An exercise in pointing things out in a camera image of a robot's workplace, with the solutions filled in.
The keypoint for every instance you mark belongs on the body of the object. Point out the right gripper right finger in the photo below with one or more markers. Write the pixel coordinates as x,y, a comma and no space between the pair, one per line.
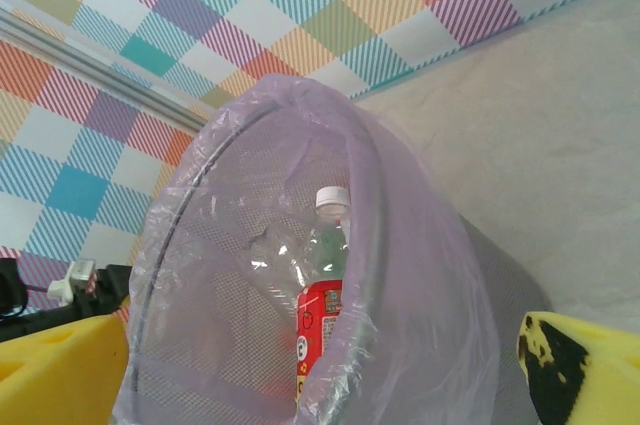
610,375

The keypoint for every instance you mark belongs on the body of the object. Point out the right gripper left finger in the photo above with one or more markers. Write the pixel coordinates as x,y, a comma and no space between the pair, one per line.
60,380

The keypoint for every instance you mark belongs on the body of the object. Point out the white cap cartoon label bottle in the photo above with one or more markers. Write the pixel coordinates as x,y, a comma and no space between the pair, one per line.
320,315

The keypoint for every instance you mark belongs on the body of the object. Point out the grey mesh waste bin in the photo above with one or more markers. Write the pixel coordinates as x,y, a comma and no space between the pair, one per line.
510,295

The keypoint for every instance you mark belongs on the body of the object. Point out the mesh waste bin with liner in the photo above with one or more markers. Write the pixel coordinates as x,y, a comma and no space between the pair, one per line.
425,245

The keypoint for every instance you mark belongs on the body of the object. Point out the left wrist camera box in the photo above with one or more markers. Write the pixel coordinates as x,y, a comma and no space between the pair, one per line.
75,277

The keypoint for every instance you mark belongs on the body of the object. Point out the aluminium frame post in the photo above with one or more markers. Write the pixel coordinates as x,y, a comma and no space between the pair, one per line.
75,52

